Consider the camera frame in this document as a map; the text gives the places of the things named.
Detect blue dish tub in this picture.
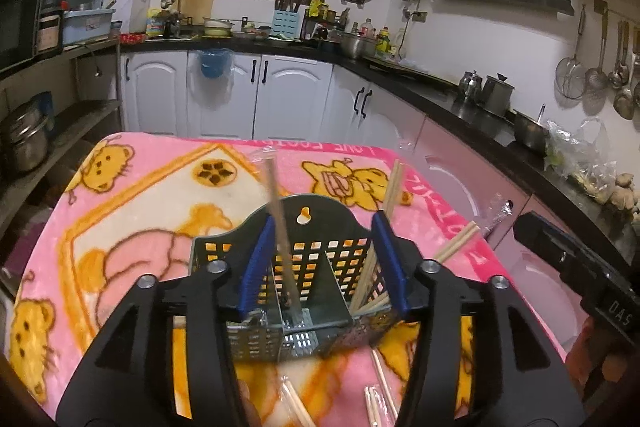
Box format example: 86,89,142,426
62,9,115,46

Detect white lower kitchen cabinets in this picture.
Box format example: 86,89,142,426
118,48,591,348

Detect chopsticks on blanket edge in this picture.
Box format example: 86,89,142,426
433,221,480,263

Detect steel kettle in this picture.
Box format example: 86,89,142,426
458,70,483,102

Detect plastic bag with vegetables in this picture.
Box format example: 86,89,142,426
544,117,616,205

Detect steel pot on shelf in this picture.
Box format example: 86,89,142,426
1,100,49,174

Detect loose wooden chopsticks pair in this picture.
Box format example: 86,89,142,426
363,349,398,427

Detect blue hanging bucket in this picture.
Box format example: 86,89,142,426
198,49,233,80

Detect wooden storage shelf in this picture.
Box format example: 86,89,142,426
0,37,125,238

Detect steel coffee pot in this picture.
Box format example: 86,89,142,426
480,74,514,117

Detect pink cartoon bear blanket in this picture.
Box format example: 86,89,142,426
3,131,570,427

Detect dark green utensil basket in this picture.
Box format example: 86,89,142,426
188,193,417,364

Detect black microwave oven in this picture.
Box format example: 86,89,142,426
0,0,40,70

